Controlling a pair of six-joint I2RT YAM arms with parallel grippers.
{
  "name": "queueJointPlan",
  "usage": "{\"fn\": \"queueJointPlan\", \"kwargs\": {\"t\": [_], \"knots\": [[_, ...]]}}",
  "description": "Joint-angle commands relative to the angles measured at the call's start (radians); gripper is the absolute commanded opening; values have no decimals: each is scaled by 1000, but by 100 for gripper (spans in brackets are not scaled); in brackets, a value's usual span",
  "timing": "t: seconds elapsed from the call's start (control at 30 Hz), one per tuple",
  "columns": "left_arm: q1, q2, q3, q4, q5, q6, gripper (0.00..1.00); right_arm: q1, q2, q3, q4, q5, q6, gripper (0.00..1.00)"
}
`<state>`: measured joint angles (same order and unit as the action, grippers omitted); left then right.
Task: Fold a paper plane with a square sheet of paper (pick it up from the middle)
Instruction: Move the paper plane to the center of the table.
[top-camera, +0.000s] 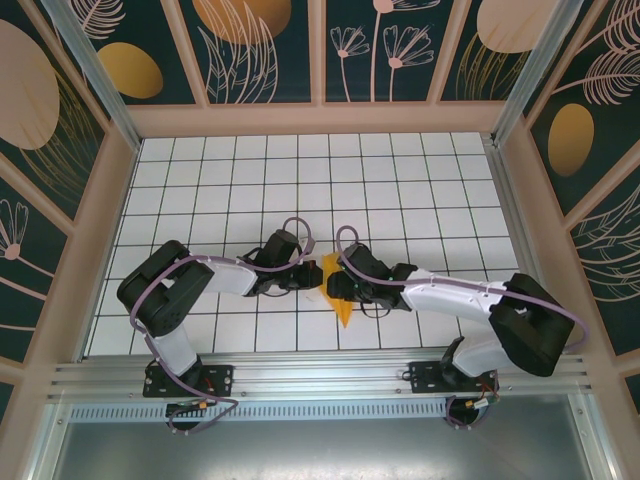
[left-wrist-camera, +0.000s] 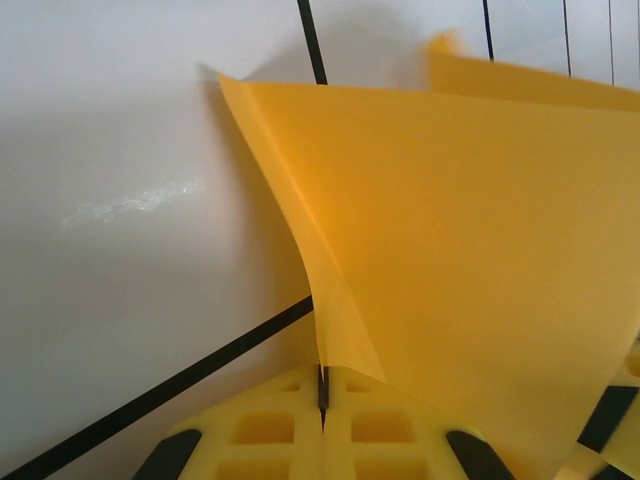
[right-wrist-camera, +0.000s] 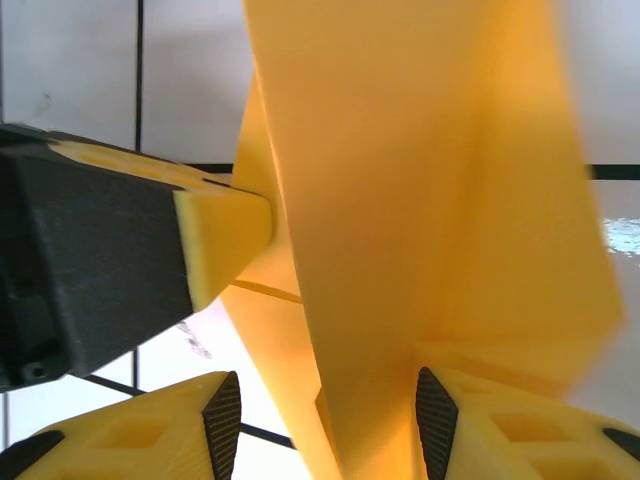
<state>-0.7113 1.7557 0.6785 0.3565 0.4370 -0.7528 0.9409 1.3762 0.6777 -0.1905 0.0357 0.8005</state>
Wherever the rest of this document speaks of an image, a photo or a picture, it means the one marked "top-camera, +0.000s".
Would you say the yellow paper sheet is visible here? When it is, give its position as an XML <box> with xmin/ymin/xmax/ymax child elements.
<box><xmin>319</xmin><ymin>252</ymin><xmax>357</xmax><ymax>330</ymax></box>

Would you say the grey metal sheet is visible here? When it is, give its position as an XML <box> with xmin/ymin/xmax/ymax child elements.
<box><xmin>27</xmin><ymin>418</ymin><xmax>619</xmax><ymax>480</ymax></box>

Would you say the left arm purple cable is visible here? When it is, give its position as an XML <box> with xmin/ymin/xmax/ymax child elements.
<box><xmin>129</xmin><ymin>216</ymin><xmax>316</xmax><ymax>436</ymax></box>

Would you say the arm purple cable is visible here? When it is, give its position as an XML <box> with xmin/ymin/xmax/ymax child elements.
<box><xmin>129</xmin><ymin>216</ymin><xmax>316</xmax><ymax>436</ymax></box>
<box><xmin>335</xmin><ymin>225</ymin><xmax>589</xmax><ymax>431</ymax></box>

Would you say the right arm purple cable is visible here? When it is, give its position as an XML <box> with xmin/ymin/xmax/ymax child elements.
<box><xmin>335</xmin><ymin>225</ymin><xmax>589</xmax><ymax>431</ymax></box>

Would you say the long aluminium base rail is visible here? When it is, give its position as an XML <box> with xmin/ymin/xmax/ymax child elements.
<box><xmin>46</xmin><ymin>351</ymin><xmax>595</xmax><ymax>404</ymax></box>

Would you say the slotted grey cable duct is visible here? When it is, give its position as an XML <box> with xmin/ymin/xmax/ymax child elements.
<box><xmin>68</xmin><ymin>402</ymin><xmax>454</xmax><ymax>424</ymax></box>

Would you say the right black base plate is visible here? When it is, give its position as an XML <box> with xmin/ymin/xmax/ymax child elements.
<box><xmin>408</xmin><ymin>359</ymin><xmax>501</xmax><ymax>397</ymax></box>

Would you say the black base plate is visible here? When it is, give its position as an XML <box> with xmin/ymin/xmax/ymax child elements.
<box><xmin>142</xmin><ymin>363</ymin><xmax>236</xmax><ymax>399</ymax></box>
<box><xmin>408</xmin><ymin>359</ymin><xmax>501</xmax><ymax>397</ymax></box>

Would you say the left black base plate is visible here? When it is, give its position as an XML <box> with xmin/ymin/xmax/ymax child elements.
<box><xmin>142</xmin><ymin>363</ymin><xmax>236</xmax><ymax>399</ymax></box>

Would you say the wide aluminium side rail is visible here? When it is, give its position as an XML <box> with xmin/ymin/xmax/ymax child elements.
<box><xmin>482</xmin><ymin>132</ymin><xmax>570</xmax><ymax>356</ymax></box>

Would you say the black round cable port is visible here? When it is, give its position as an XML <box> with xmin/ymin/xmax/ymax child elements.
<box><xmin>167</xmin><ymin>409</ymin><xmax>209</xmax><ymax>435</ymax></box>
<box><xmin>447</xmin><ymin>398</ymin><xmax>489</xmax><ymax>430</ymax></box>

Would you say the aluminium frame post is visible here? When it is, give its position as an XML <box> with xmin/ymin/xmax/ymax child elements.
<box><xmin>491</xmin><ymin>0</ymin><xmax>597</xmax><ymax>147</ymax></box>
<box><xmin>41</xmin><ymin>0</ymin><xmax>145</xmax><ymax>152</ymax></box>

